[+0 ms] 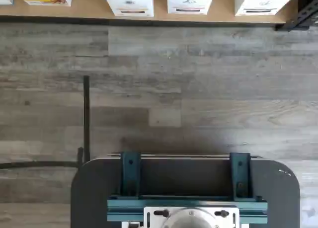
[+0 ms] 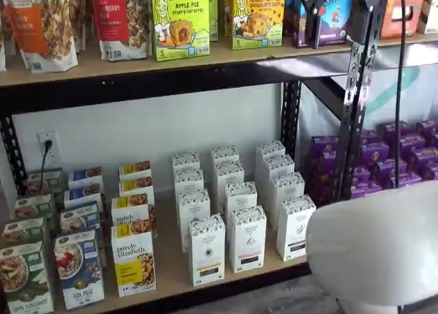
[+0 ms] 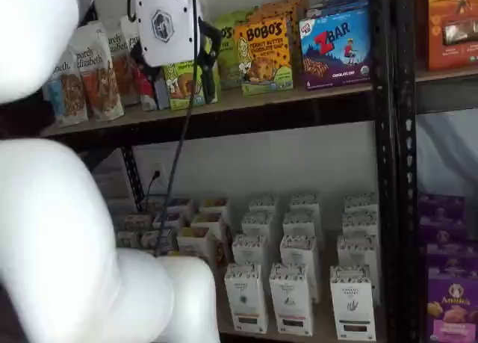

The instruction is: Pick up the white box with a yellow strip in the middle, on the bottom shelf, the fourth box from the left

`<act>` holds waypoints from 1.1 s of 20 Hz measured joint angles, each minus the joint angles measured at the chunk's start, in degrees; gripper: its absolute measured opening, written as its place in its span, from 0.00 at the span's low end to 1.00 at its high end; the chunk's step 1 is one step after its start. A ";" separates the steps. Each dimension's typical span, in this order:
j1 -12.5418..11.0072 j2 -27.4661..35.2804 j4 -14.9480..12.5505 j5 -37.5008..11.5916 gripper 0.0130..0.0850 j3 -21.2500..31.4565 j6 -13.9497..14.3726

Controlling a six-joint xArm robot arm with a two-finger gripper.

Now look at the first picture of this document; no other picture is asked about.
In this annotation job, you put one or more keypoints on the white box pink strip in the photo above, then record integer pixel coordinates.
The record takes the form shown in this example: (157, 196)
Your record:
(191, 2)

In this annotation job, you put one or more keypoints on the brown wooden shelf board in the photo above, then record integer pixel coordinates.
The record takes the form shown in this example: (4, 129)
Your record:
(87, 12)

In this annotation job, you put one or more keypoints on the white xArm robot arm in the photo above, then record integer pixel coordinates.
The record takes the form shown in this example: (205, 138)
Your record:
(190, 220)

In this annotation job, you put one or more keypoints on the white box black strip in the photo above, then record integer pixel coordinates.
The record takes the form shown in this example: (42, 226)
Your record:
(263, 2)

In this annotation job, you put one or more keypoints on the white box orange-yellow strip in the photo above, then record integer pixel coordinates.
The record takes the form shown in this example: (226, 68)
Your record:
(129, 2)

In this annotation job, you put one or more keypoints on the teal metal mounting frame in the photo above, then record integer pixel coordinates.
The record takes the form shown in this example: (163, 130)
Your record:
(129, 175)

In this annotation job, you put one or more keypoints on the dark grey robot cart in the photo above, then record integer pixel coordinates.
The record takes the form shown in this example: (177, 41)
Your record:
(273, 200)

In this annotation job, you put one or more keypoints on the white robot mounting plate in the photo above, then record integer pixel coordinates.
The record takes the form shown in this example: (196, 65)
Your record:
(151, 220)

